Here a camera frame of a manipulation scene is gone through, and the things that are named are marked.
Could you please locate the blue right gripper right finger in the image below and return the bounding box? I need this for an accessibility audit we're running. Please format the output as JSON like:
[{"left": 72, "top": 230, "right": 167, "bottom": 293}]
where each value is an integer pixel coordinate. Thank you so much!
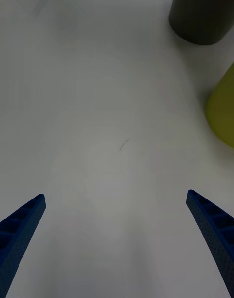
[{"left": 186, "top": 189, "right": 234, "bottom": 298}]

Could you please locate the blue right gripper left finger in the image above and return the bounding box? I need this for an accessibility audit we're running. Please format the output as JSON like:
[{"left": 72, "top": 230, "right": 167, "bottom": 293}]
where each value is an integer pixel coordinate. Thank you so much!
[{"left": 0, "top": 193, "right": 47, "bottom": 298}]

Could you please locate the yellow-green plastic bin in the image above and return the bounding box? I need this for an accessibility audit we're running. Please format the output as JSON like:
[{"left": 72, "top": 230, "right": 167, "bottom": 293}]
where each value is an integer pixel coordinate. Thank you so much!
[{"left": 204, "top": 62, "right": 234, "bottom": 148}]

